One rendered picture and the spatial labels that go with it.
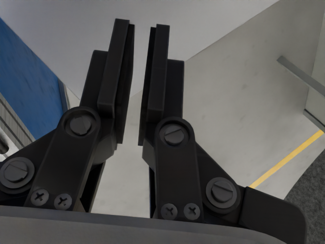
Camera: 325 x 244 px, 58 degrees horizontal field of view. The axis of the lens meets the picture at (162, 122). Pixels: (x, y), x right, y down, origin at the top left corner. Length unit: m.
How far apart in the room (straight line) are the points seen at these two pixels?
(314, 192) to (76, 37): 1.54
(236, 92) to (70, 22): 1.62
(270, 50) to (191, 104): 0.54
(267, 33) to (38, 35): 1.55
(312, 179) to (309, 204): 0.13
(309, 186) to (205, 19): 1.46
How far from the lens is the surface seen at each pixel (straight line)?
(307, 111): 2.36
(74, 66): 0.30
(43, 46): 0.29
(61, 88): 1.19
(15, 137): 0.52
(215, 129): 1.96
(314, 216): 1.73
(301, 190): 1.74
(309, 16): 1.89
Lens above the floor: 1.23
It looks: 45 degrees down
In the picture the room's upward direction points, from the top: 151 degrees clockwise
